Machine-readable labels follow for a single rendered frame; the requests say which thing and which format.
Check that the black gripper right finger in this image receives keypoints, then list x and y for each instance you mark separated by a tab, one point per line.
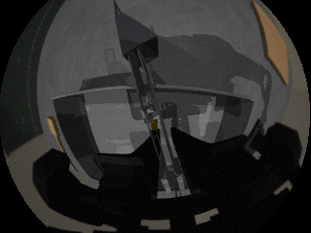
196	156

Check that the light brown wooden board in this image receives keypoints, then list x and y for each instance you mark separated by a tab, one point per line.
274	47

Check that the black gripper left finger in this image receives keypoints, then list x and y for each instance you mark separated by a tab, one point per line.
142	162

